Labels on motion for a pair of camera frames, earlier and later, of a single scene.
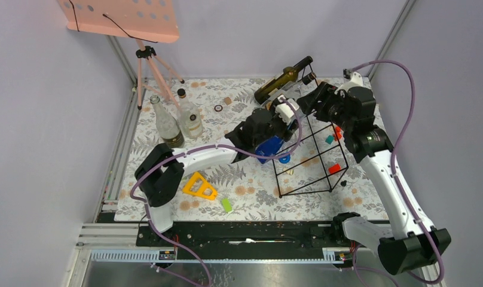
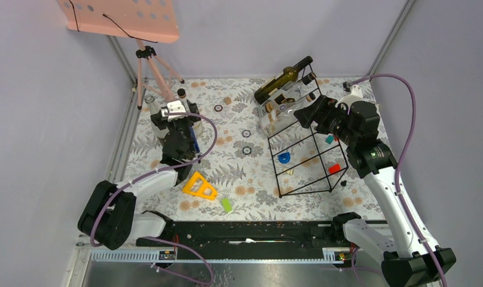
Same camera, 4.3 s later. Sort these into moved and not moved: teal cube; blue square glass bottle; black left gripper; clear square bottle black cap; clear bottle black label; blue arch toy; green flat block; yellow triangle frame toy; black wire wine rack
Moved: blue square glass bottle; black left gripper; clear bottle black label
Not moved: green flat block; blue arch toy; black wire wine rack; yellow triangle frame toy; teal cube; clear square bottle black cap
